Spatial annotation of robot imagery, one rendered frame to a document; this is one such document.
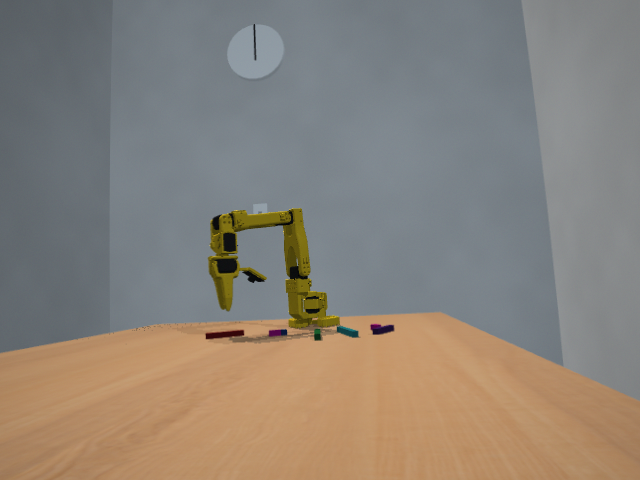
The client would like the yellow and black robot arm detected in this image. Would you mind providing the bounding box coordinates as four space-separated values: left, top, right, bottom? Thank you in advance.
210 208 340 328

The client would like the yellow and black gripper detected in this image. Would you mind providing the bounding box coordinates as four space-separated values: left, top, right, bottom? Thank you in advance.
208 254 267 311

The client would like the turquoise rod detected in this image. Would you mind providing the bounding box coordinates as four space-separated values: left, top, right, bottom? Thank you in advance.
337 326 359 338

